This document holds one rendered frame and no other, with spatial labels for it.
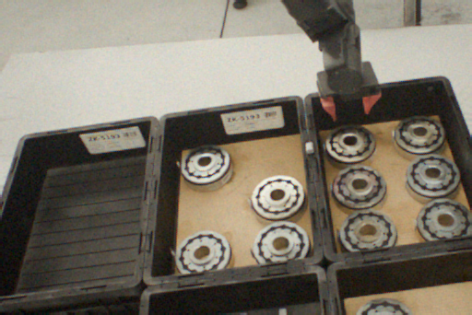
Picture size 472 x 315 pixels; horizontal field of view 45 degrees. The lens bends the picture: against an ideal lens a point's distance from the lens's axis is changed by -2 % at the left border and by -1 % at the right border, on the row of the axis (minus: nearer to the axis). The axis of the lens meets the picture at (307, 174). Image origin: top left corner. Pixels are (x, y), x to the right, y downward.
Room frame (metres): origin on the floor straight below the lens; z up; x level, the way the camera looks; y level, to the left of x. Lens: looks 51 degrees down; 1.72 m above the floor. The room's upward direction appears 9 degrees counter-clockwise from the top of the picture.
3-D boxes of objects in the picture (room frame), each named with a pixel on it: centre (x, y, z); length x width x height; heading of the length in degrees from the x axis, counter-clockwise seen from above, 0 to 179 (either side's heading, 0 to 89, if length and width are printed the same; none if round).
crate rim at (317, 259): (0.67, 0.14, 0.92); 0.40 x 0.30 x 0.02; 178
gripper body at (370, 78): (0.77, -0.10, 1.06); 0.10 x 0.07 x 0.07; 94
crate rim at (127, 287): (0.67, 0.44, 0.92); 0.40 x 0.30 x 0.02; 178
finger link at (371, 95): (0.77, -0.12, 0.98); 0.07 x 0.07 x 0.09; 4
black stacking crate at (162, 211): (0.67, 0.14, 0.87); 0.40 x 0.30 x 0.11; 178
